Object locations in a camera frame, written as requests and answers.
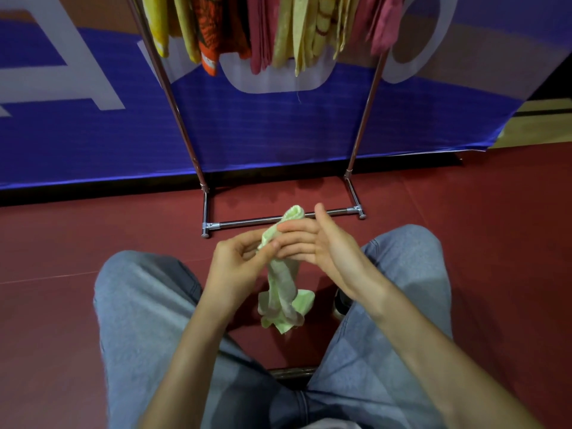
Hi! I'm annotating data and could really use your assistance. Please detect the person's left hand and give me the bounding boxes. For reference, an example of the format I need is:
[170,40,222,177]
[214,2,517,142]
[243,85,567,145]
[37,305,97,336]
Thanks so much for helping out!
[200,227,282,317]

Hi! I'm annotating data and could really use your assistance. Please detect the person's right hand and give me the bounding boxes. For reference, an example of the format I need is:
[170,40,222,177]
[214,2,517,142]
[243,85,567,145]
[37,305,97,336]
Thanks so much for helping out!
[275,202,386,310]

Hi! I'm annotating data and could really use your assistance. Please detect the light green towel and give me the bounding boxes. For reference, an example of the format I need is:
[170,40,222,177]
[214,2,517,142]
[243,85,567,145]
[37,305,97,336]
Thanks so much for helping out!
[256,204,317,335]

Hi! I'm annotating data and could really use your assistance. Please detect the metal towel rack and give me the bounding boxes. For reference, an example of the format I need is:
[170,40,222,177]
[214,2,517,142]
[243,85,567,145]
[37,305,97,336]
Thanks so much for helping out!
[124,0,390,240]

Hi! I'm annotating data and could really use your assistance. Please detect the pink towel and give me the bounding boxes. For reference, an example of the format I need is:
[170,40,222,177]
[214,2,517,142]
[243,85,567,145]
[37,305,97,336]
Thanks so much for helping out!
[245,0,282,76]
[350,0,406,58]

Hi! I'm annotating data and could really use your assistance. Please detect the orange brown patterned towel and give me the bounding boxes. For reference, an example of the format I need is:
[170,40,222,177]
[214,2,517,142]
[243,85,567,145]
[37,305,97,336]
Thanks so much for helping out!
[191,0,253,78]

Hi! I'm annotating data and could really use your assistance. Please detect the pale yellow striped towel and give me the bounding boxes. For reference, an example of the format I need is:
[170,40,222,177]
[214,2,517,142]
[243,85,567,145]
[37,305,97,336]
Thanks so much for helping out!
[310,0,363,61]

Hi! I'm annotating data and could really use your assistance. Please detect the yellow patterned towel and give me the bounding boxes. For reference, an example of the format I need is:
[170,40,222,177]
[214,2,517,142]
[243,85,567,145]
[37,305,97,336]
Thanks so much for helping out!
[139,0,203,65]

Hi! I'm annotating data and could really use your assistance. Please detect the person's right forearm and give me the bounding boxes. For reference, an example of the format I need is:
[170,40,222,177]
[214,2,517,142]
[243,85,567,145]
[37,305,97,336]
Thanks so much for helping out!
[362,281,546,429]

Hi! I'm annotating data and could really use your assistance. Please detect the person's left forearm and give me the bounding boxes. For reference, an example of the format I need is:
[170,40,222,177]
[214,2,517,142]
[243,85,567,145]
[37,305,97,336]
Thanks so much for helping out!
[138,301,235,429]

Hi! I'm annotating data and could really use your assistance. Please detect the person's right shoe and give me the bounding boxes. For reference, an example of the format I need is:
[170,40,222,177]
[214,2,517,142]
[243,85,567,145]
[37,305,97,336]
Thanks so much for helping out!
[332,288,355,321]

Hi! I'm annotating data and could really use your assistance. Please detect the person's grey trousers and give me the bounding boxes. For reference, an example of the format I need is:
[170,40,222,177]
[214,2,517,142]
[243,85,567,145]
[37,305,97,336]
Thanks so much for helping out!
[92,223,455,429]

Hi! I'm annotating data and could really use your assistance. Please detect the person's white shirt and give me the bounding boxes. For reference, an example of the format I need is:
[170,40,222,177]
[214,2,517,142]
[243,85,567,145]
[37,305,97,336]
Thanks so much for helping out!
[298,417,363,429]

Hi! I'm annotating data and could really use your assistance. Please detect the chrome metal bar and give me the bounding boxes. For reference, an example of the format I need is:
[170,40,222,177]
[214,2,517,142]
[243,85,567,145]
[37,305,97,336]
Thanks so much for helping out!
[267,366,319,381]

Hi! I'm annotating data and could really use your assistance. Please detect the blue printed banner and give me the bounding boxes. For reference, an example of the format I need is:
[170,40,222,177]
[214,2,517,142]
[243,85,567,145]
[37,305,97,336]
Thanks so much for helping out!
[0,0,572,191]

